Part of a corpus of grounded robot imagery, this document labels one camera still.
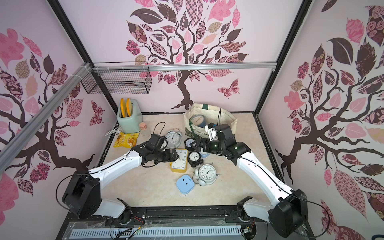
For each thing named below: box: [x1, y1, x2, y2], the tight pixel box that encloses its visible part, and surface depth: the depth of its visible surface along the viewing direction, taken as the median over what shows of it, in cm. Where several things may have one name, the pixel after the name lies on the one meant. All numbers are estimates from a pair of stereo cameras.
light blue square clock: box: [198, 152, 210, 158], surface depth 95 cm
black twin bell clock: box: [187, 151, 204, 168], surface depth 92 cm
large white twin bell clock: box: [192, 162, 219, 187], surface depth 85 cm
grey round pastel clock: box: [189, 114, 206, 128], surface depth 100 cm
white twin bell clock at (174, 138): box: [166, 128, 183, 149], surface depth 102 cm
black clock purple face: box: [184, 137, 196, 151], surface depth 100 cm
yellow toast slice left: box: [120, 98, 126, 118], surface depth 97 cm
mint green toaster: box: [117, 99, 143, 134], surface depth 102 cm
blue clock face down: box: [176, 174, 196, 195], surface depth 83 cm
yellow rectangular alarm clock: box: [170, 148, 189, 173], surface depth 91 cm
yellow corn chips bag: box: [113, 132, 140, 148], surface depth 102 cm
